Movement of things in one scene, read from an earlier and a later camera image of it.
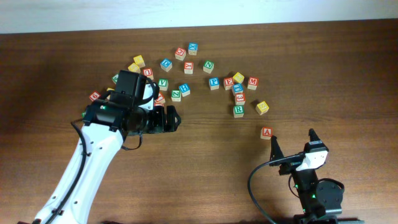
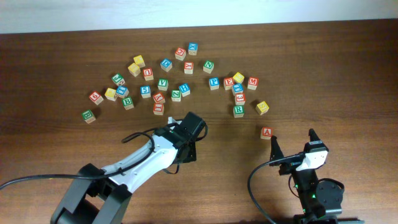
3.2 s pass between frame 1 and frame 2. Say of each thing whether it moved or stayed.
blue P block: stayed
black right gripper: stayed
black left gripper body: moved
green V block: stayed
